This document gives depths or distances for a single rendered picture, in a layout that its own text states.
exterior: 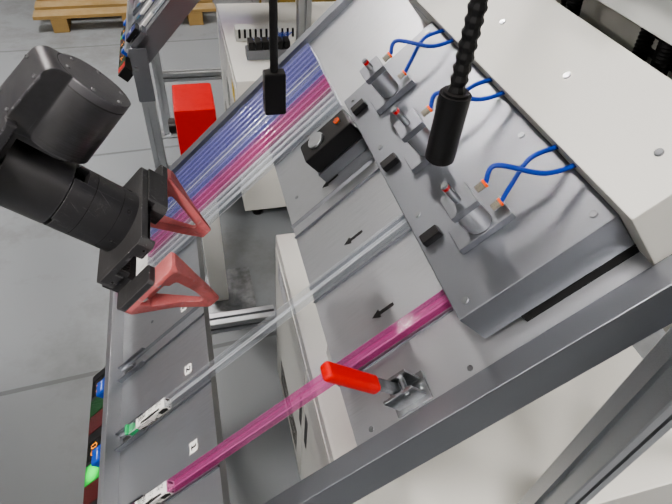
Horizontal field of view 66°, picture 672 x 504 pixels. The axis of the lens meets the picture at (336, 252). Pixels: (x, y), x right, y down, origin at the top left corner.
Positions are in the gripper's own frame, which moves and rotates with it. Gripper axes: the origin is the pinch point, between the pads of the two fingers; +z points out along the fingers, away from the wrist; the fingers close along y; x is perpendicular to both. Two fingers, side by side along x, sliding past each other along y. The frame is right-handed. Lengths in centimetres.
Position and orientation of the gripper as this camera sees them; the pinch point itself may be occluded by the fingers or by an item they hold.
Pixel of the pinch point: (204, 261)
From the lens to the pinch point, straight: 53.4
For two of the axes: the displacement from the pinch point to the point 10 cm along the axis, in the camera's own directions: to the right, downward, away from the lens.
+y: -2.4, -7.0, 6.7
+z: 6.5, 4.0, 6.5
